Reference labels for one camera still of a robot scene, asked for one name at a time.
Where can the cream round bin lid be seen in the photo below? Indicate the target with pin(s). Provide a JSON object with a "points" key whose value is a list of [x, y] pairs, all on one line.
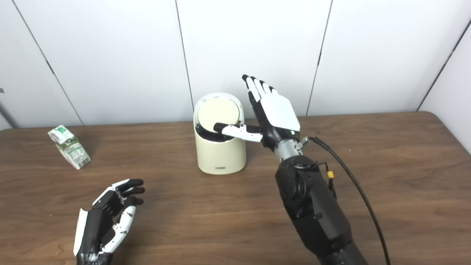
{"points": [[218, 112]]}

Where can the black trash bag liner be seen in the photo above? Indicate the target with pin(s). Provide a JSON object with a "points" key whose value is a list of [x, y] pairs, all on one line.
{"points": [[211, 135]]}

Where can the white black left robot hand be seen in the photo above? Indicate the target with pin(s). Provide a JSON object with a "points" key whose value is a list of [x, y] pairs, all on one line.
{"points": [[95, 228]]}

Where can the green white milk carton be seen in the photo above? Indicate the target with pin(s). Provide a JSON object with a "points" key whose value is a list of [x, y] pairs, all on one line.
{"points": [[71, 149]]}

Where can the cream-colored cylindrical bin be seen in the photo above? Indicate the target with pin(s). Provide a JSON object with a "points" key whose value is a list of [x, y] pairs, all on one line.
{"points": [[220, 154]]}

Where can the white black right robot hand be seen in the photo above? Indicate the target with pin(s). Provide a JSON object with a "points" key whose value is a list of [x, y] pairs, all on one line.
{"points": [[279, 114]]}

